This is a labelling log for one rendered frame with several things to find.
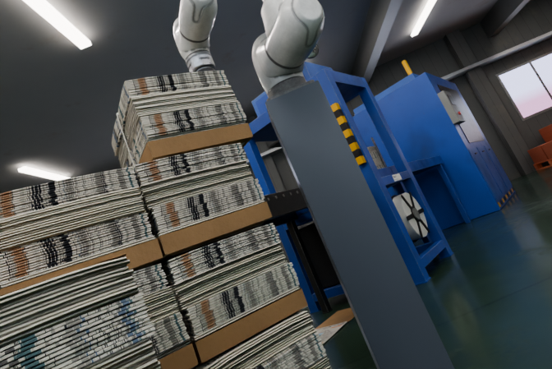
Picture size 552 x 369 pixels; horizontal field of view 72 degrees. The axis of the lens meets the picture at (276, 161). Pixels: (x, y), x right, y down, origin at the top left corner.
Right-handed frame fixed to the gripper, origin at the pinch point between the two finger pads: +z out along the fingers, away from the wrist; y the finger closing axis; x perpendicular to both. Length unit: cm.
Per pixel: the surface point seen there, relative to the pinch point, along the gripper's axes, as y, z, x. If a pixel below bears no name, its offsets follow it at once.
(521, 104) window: -258, -33, 805
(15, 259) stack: 19, 26, -62
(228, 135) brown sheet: 17.6, 10.4, -9.9
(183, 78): 17.2, -8.5, -16.1
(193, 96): 17.9, -2.3, -15.6
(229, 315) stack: 18, 52, -27
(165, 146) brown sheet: 17.5, 10.0, -27.4
